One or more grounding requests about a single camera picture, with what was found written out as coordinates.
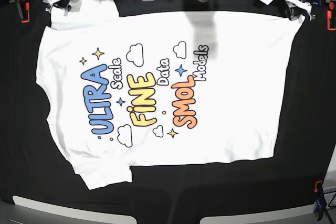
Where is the white printed t-shirt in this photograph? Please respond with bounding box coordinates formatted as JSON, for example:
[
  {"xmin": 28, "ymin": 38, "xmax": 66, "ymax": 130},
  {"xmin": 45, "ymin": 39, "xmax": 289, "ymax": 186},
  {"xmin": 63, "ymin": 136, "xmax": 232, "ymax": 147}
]
[{"xmin": 36, "ymin": 0, "xmax": 304, "ymax": 189}]

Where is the orange clamp top right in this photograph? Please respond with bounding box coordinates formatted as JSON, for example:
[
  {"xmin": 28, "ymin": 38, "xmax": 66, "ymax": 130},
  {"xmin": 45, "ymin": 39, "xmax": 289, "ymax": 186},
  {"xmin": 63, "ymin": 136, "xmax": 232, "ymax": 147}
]
[{"xmin": 327, "ymin": 1, "xmax": 335, "ymax": 31}]

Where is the orange clamp top left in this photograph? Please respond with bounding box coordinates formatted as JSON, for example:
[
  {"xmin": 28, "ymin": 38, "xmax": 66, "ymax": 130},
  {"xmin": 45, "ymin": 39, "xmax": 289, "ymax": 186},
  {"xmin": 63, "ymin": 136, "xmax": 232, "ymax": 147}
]
[{"xmin": 14, "ymin": 0, "xmax": 30, "ymax": 23}]

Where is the orange blue clamp bottom right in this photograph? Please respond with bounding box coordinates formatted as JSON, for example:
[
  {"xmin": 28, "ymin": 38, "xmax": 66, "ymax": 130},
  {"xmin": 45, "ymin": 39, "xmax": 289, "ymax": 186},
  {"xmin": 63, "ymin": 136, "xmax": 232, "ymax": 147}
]
[{"xmin": 313, "ymin": 180, "xmax": 327, "ymax": 221}]

